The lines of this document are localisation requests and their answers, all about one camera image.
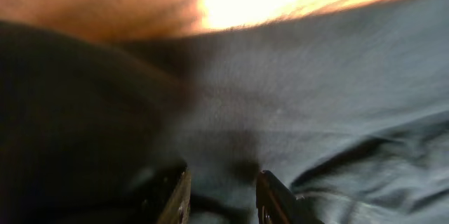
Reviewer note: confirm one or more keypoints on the dark navy t-shirt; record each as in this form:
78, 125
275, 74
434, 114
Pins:
349, 110

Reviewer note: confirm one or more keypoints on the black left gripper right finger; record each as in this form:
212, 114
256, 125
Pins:
276, 204

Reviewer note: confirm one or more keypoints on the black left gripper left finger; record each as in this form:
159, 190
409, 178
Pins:
167, 197

